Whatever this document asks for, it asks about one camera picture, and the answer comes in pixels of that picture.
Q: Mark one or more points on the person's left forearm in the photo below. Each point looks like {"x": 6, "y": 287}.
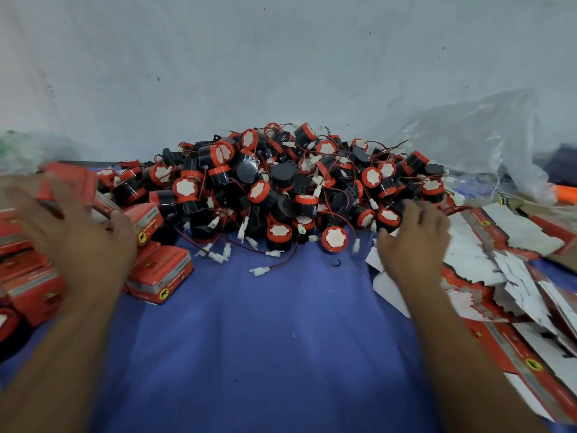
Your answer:
{"x": 54, "y": 365}

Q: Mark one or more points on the person's right hand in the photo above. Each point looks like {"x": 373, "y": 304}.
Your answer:
{"x": 417, "y": 252}

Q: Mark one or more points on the orange object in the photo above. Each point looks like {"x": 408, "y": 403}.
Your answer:
{"x": 567, "y": 194}

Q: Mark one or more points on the pile of red cardboard boxes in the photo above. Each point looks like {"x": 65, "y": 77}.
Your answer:
{"x": 157, "y": 270}

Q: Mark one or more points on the person's right forearm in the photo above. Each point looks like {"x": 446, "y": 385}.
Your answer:
{"x": 460, "y": 365}

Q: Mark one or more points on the heap of flat box blanks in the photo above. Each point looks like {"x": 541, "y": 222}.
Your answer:
{"x": 509, "y": 275}

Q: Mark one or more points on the person's left hand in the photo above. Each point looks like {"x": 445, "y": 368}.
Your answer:
{"x": 85, "y": 252}

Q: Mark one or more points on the person's left thumb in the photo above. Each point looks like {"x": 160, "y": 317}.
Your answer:
{"x": 125, "y": 234}

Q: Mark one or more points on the pile of black red buzzers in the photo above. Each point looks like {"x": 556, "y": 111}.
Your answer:
{"x": 279, "y": 189}

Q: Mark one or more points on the blue cloth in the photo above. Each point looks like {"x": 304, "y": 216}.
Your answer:
{"x": 261, "y": 347}

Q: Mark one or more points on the clear plastic bag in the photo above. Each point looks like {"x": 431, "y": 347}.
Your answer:
{"x": 487, "y": 135}

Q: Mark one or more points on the greenish plastic bag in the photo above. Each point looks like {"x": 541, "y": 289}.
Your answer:
{"x": 31, "y": 151}

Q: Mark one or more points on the person's right thumb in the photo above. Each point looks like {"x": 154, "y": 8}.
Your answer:
{"x": 386, "y": 247}

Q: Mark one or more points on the dark object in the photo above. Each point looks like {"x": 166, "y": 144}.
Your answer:
{"x": 562, "y": 164}

